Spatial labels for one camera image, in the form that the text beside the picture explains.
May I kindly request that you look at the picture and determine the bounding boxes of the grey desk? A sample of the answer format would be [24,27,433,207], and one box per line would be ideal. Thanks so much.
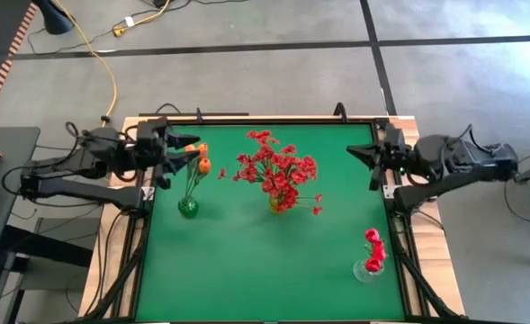
[0,127,41,260]

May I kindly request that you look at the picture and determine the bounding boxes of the green table mat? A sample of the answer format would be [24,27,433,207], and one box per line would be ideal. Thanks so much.
[134,121,406,321]

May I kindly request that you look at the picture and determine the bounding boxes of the clear glass vase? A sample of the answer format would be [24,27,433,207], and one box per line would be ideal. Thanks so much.
[352,258,386,284]

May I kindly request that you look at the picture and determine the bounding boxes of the yellow glass vase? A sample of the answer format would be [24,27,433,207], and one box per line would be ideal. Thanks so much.
[267,196,288,216]

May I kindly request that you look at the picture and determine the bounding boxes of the green glass vase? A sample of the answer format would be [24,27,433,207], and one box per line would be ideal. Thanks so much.
[177,196,200,220]

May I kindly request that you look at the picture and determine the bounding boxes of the black desk leg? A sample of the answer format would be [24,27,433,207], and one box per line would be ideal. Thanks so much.
[0,223,95,271]

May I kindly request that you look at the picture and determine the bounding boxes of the black flat bar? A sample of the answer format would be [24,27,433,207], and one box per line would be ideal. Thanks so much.
[138,112,250,118]

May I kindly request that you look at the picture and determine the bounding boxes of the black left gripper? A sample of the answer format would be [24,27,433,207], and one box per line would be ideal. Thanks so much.
[131,133,202,191]

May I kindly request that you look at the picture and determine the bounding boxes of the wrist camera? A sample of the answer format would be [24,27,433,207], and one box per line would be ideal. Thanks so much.
[382,121,409,146]
[136,117,170,141]

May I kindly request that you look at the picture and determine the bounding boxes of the wooden table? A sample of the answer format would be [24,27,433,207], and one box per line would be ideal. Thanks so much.
[78,115,466,319]

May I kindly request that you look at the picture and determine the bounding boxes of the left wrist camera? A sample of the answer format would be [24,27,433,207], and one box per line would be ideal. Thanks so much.
[136,117,170,141]

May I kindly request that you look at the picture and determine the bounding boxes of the yellow floor cable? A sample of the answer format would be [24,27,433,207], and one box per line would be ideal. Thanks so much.
[59,0,172,126]

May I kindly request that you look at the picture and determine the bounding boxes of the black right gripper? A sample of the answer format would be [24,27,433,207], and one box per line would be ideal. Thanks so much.
[346,140,417,192]

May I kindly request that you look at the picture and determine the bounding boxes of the red small-flower bunch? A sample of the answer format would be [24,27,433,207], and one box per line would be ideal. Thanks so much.
[218,129,292,190]
[264,143,324,216]

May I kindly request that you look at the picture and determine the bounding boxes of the black table frame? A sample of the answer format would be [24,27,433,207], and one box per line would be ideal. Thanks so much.
[95,115,462,324]

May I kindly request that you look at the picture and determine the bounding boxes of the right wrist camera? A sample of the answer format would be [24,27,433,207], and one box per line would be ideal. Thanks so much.
[382,121,409,146]

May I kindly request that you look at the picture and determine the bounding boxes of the black lamp base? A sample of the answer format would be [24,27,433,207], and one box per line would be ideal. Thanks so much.
[32,0,75,36]

